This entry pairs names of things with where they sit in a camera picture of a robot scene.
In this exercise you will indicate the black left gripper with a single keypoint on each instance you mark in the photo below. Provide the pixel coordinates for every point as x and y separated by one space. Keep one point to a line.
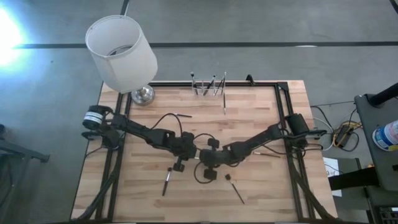
181 146

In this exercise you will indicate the white blue wipes canister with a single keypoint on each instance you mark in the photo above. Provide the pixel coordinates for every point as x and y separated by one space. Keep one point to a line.
387 137

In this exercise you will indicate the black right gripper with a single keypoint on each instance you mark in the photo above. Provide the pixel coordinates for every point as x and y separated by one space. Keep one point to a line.
220 157

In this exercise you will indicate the black hook clamp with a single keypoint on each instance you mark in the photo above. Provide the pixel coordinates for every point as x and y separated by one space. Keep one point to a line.
249 79

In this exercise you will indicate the dark grey side table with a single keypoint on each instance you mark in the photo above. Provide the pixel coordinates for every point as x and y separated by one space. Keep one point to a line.
373 161

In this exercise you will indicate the table lamp white shade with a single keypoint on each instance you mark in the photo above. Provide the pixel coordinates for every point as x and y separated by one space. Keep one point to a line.
130 68

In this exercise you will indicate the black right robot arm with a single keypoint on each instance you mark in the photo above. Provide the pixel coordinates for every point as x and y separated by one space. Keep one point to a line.
258 138

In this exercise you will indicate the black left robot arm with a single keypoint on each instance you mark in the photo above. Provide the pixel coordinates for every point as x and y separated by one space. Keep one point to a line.
140 130

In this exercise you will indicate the black stand legs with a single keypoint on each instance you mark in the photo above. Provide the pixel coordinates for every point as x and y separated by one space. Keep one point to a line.
18 151

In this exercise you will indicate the white paper sheet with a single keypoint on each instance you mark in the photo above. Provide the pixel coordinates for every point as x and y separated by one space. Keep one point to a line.
330 165

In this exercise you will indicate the black pole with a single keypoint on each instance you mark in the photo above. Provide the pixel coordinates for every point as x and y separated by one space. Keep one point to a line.
384 95

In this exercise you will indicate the black table frame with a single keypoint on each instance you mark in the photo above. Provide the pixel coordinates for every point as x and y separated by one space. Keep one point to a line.
217 84

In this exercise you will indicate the clear acrylic organizer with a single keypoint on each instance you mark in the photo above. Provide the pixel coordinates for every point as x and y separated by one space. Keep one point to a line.
212 92

